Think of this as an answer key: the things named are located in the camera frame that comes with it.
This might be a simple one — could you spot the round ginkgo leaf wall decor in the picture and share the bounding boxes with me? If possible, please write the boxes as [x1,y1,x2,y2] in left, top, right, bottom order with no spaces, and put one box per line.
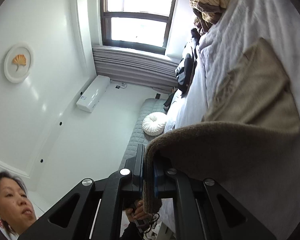
[4,42,34,83]

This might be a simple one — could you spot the white round pleated cushion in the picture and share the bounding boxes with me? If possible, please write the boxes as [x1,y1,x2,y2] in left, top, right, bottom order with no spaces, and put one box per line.
[142,112,167,137]

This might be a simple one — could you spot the brown knit sweater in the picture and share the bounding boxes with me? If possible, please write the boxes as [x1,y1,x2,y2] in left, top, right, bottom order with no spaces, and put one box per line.
[143,38,300,213]

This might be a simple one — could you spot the person's head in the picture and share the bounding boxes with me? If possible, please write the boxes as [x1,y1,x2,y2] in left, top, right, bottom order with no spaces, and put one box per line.
[0,171,37,236]

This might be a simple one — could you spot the person's left hand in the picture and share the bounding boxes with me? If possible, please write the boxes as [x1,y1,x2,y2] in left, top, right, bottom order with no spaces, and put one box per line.
[125,199,151,222]

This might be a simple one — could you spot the dark framed window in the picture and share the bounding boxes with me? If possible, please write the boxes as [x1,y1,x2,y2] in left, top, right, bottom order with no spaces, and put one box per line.
[100,0,176,55]

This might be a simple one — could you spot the lavender embossed bed blanket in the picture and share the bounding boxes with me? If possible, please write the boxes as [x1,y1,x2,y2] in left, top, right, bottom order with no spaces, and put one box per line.
[165,0,300,239]

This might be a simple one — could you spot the beige striped clothes pile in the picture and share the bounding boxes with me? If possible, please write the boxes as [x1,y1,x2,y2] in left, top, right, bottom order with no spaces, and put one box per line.
[189,0,230,35]

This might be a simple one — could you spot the grey quilted headboard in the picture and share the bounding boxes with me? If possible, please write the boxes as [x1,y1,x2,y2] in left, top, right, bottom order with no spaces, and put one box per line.
[119,98,166,169]

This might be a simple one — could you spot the grey pleated curtain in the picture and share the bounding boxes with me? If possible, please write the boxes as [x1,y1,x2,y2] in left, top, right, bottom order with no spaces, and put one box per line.
[92,46,179,92]

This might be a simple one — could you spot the white air conditioner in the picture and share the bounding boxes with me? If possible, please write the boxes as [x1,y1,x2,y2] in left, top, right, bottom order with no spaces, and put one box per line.
[76,75,110,113]

